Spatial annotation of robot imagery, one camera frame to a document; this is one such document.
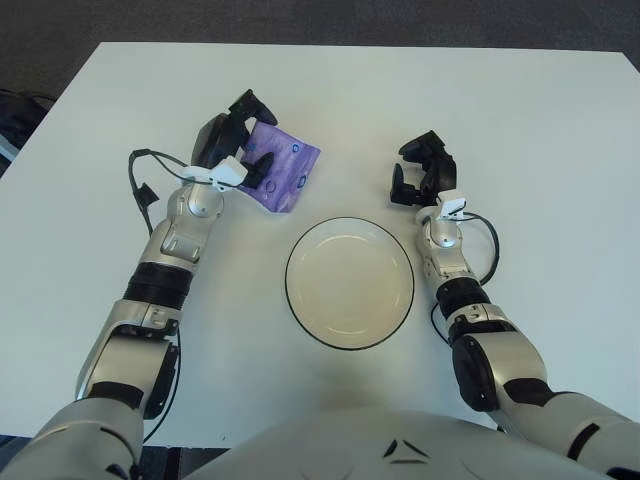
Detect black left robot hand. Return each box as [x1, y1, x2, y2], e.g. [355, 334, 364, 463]
[191, 88, 279, 190]

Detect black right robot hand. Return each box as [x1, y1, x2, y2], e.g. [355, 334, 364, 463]
[387, 130, 457, 206]

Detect purple tissue paper pack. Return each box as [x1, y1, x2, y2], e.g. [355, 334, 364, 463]
[238, 123, 322, 215]

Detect white plate with black rim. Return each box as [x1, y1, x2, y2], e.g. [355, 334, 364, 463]
[285, 215, 416, 351]

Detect black bag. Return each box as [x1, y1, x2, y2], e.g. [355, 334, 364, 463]
[0, 89, 54, 166]

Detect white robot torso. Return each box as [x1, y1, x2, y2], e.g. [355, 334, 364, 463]
[184, 407, 640, 480]

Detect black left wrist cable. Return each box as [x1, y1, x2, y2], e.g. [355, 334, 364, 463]
[128, 148, 236, 236]

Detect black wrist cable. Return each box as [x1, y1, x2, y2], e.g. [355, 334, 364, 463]
[128, 148, 236, 236]
[462, 212, 501, 286]

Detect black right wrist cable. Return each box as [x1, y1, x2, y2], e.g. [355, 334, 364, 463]
[462, 212, 501, 286]

